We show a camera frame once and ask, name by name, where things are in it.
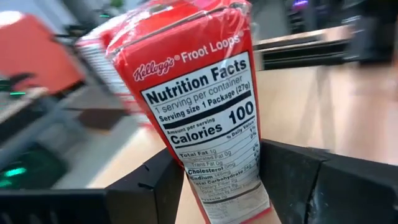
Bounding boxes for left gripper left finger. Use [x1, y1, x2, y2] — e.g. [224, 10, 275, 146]
[105, 147, 185, 224]

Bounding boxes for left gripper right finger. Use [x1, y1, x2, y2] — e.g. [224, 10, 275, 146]
[259, 138, 358, 224]

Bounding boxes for red Froot Loops cereal box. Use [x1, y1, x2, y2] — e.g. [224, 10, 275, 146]
[74, 12, 150, 125]
[105, 0, 272, 224]

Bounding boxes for wooden shelf black metal legs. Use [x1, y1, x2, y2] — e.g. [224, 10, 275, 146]
[88, 60, 398, 224]

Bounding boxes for orange partition panel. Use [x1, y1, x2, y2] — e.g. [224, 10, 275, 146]
[0, 12, 85, 95]

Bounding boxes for black metal table frame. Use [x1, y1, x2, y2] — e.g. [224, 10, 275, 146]
[253, 39, 354, 72]

